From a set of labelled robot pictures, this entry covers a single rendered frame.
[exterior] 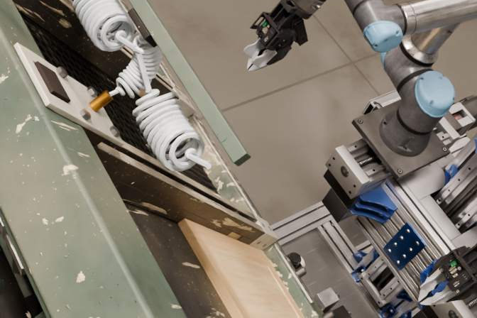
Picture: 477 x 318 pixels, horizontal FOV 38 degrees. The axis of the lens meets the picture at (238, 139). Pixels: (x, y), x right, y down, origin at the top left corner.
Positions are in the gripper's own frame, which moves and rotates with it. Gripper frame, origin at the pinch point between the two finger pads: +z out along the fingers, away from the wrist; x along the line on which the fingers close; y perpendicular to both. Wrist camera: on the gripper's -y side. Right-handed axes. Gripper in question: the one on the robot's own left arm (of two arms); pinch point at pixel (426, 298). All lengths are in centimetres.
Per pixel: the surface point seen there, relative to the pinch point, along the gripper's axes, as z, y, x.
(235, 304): 18.3, 31.0, -16.6
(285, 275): 40, -21, -28
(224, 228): 25.5, 11.4, -36.8
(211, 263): 18.3, 31.0, -25.9
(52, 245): -10, 88, -19
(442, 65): 24, -241, -114
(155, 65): -19, 67, -39
